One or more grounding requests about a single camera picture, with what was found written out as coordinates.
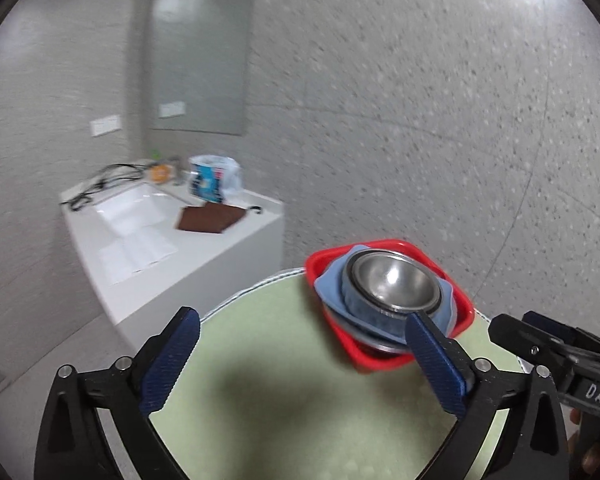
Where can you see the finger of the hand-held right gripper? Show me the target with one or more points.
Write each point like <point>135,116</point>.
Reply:
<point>555,324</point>
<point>520,332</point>

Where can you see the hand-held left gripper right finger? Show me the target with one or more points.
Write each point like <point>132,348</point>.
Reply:
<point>435,365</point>

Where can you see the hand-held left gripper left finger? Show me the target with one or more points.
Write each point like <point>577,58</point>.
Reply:
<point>172,360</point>

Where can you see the red square plastic basin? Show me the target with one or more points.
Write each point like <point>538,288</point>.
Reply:
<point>380,361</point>

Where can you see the large steel bowl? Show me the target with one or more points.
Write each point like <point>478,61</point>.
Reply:
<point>375,346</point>

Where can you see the medium steel bowl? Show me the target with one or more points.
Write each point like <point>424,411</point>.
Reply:
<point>370,310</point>

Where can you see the small steel bowl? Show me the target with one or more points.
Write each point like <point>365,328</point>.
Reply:
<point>395,280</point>

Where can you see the blue square plate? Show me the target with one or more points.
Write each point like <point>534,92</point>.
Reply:
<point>330,290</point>

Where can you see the person's right hand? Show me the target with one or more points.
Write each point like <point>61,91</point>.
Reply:
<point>594,461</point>

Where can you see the white sink counter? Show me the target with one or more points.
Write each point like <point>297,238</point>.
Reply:
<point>220,260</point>

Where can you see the green round table mat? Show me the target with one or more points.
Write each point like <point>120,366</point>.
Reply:
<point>290,375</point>

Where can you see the brown cloth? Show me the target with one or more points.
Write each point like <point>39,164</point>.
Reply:
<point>207,219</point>

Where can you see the small black object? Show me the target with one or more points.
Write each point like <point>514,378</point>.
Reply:
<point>254,208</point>

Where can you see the clear plastic bag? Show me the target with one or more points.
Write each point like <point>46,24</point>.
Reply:
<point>212,177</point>

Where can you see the small orange container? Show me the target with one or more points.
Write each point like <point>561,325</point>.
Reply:
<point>161,172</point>

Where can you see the white wall outlet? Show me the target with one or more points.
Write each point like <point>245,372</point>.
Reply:
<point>105,125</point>

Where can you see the wall mirror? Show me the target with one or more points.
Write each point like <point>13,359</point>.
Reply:
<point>200,50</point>

